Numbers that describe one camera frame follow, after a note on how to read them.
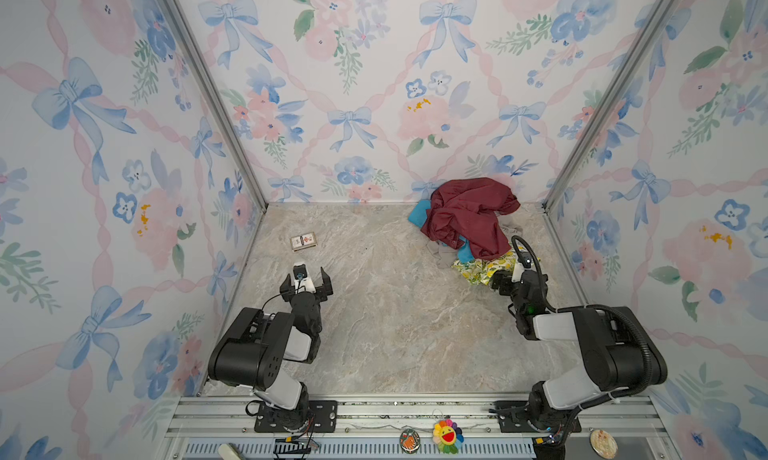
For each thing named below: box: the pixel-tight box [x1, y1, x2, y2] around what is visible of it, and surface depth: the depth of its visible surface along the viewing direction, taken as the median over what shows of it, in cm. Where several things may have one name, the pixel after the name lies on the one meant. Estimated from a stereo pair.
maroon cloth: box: [420, 177, 521, 260], surface depth 103 cm
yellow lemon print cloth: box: [451, 245, 524, 285], surface depth 93 cm
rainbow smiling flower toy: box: [432, 419, 464, 455], surface depth 72 cm
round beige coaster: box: [589, 429, 618, 459], surface depth 72 cm
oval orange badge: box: [399, 428, 421, 455], surface depth 72 cm
